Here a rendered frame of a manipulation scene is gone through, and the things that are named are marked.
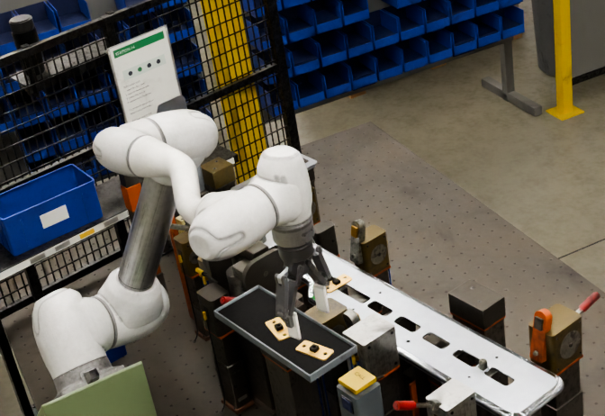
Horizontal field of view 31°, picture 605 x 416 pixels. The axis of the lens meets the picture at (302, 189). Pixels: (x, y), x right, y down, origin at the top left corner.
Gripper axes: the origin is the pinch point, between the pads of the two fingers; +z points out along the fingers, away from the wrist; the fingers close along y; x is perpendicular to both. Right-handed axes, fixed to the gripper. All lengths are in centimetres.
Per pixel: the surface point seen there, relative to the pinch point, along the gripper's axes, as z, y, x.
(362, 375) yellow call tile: 9.7, -2.0, -14.4
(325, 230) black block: 27, 63, 45
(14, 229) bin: 15, 10, 119
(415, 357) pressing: 25.4, 24.0, -9.9
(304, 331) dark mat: 9.7, 4.6, 6.1
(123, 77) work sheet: -8, 67, 123
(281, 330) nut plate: 9.5, 2.2, 11.1
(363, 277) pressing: 26, 46, 21
